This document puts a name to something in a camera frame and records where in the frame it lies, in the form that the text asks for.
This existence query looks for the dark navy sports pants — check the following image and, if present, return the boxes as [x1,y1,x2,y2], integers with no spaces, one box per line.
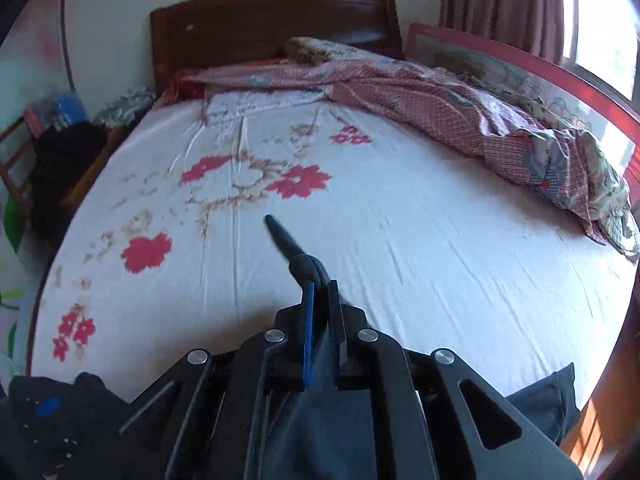
[1,217,579,479]

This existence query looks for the red pillow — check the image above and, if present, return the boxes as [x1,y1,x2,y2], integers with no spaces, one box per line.
[165,70,206,103]

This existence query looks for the dark red wooden headboard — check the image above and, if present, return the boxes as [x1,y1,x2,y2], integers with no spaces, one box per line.
[150,0,404,92]

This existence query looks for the pink patterned quilt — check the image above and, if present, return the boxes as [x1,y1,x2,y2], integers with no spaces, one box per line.
[192,37,639,262]

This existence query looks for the black clothes pile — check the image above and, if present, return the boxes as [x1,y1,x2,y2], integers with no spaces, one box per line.
[30,122,108,248]

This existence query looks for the blue and red items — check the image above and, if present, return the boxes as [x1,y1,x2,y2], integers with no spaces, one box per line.
[23,91,89,138]

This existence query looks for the wooden chair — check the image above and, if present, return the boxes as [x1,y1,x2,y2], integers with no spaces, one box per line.
[1,122,131,214]

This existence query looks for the purple curtain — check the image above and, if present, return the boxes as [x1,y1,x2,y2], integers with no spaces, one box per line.
[439,0,564,64]

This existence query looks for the floral sliding wardrobe door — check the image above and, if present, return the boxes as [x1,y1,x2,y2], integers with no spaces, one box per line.
[1,0,70,386]

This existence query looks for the pink bed guard rail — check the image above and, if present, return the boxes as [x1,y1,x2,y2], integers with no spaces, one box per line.
[406,23,639,203]

